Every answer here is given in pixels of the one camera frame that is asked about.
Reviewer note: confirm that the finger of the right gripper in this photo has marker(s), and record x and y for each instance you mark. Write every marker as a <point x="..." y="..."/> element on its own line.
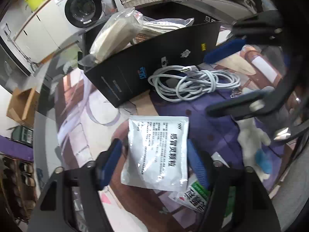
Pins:
<point x="256" y="103"/>
<point x="264" y="28"/>

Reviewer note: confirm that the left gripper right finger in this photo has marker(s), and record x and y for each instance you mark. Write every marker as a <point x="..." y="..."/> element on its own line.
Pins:
<point x="253" y="209"/>

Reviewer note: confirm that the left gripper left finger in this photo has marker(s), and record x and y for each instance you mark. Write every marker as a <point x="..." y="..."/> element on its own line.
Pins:
<point x="54" y="210"/>

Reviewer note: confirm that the white medicine sachet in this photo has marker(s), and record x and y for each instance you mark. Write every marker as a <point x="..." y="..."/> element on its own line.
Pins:
<point x="157" y="153"/>

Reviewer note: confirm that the green medicine sachet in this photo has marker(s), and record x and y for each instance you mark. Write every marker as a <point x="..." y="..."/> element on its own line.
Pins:
<point x="195" y="196"/>

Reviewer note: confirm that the white plush toy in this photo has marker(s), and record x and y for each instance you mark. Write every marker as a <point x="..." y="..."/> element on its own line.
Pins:
<point x="251" y="140"/>

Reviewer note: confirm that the wooden shoe rack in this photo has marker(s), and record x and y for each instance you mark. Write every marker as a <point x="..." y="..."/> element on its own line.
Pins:
<point x="18" y="188"/>

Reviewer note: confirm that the anime printed table mat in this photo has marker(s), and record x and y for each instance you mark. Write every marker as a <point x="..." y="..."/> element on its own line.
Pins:
<point x="88" y="122"/>

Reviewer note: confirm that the dark green box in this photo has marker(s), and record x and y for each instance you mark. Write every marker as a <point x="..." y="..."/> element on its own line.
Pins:
<point x="22" y="135"/>

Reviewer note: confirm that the brown cardboard box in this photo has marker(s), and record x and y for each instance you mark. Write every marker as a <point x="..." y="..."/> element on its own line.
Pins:
<point x="23" y="105"/>

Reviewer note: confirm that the black cardboard box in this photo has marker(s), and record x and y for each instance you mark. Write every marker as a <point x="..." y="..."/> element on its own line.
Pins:
<point x="125" y="74"/>

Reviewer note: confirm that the bagged white cloth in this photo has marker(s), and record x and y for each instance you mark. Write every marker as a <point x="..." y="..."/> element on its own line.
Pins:
<point x="116" y="34"/>

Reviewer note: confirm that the white kitchen cabinets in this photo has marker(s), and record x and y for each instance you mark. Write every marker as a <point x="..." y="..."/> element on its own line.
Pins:
<point x="33" y="36"/>

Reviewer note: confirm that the white washing machine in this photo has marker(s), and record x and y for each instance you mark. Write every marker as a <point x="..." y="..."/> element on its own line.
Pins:
<point x="83" y="13"/>

